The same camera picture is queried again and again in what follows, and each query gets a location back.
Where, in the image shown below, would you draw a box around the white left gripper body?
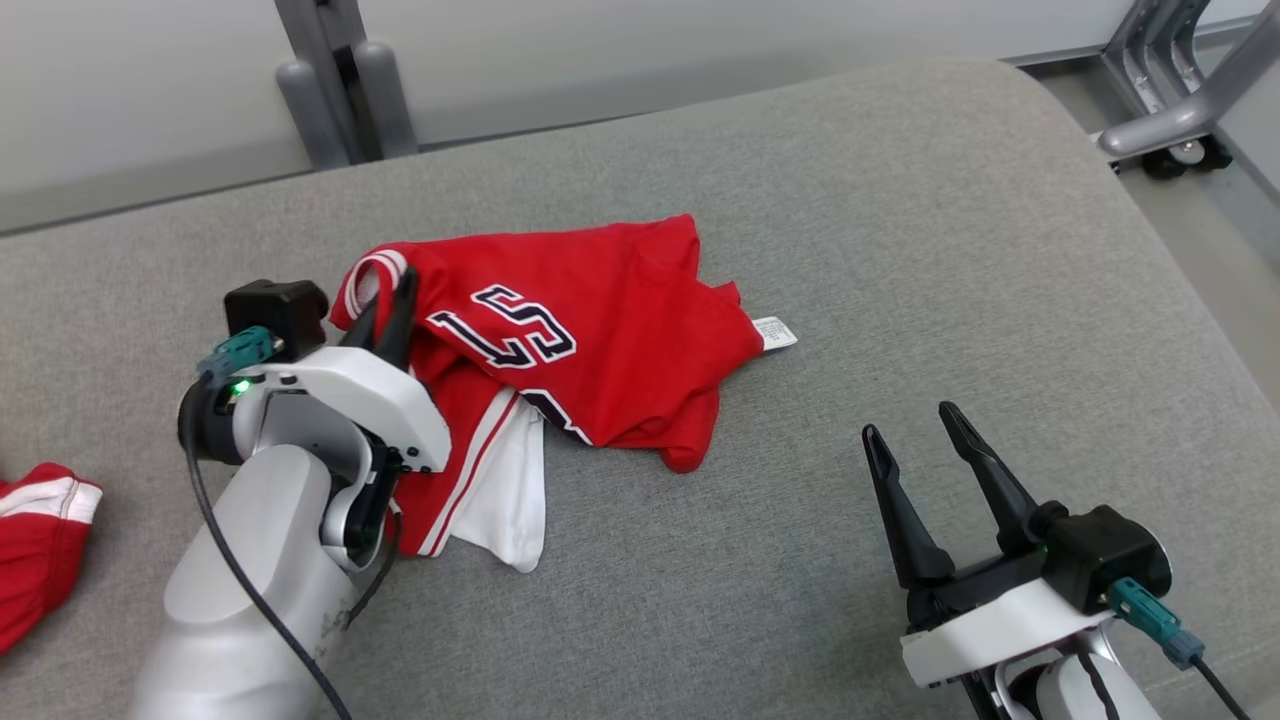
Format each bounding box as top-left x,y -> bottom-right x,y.
230,345 -> 453,474

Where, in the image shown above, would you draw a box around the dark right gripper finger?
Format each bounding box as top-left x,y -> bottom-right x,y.
937,401 -> 1047,557
862,424 -> 957,590

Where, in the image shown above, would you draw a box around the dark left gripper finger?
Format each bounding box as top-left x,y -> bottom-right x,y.
343,295 -> 385,353
374,266 -> 420,374

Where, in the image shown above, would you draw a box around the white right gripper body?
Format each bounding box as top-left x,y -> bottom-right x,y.
900,552 -> 1113,691

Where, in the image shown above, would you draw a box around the red white basketball jersey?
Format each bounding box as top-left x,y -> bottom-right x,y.
330,213 -> 799,574

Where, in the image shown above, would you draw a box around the red white-striped shorts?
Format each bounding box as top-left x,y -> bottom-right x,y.
0,462 -> 104,656

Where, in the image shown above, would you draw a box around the black caster wheel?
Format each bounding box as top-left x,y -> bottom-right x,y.
1143,135 -> 1233,181

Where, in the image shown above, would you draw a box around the left teal-plug black cable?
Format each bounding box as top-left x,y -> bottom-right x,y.
183,326 -> 353,720

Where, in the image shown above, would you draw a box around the teal-plug black cable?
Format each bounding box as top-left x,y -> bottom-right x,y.
1108,578 -> 1253,720
183,326 -> 353,720

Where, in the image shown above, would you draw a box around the right teal-plug black cable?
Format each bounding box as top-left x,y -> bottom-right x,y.
1108,578 -> 1253,720

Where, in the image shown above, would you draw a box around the grey metal post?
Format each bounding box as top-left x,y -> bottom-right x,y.
274,0 -> 419,171

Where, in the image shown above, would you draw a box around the grey metal frame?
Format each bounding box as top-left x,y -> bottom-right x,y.
1097,0 -> 1280,161

